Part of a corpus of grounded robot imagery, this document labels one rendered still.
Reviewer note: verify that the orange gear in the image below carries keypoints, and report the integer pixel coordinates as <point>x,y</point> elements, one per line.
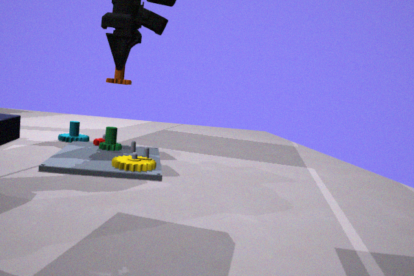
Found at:
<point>119,78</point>

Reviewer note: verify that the yellow gear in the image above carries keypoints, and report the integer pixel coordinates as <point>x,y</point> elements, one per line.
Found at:
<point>128,164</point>

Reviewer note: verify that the teal gear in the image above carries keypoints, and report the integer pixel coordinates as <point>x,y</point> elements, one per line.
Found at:
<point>74,134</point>

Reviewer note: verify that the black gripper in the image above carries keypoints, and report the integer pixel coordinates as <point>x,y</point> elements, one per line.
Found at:
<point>126,35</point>

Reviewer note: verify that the green gear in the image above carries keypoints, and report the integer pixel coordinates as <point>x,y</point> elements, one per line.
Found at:
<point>110,143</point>

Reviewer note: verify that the red gear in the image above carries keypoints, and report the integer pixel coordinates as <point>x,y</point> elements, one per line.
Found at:
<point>97,141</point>

